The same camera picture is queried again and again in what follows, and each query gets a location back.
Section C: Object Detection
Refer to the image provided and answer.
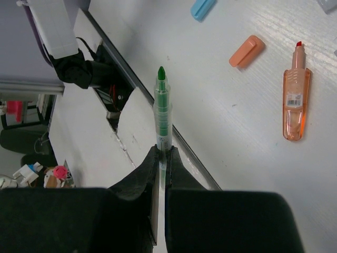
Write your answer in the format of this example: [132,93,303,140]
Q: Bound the blue marker cap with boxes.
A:
[190,0,217,22]

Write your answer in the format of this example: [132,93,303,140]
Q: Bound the white eraser box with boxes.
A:
[317,0,337,14]

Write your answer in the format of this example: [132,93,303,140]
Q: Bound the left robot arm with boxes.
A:
[17,1,93,89]

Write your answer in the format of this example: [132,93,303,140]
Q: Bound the orange utility cutter pen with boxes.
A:
[282,41,312,141]

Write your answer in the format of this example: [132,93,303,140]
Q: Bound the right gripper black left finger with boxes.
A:
[1,147,158,252]

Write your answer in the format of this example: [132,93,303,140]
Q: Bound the orange marker cap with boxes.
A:
[229,35,265,69]

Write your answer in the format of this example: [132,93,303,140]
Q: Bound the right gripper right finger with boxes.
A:
[165,148,304,252]

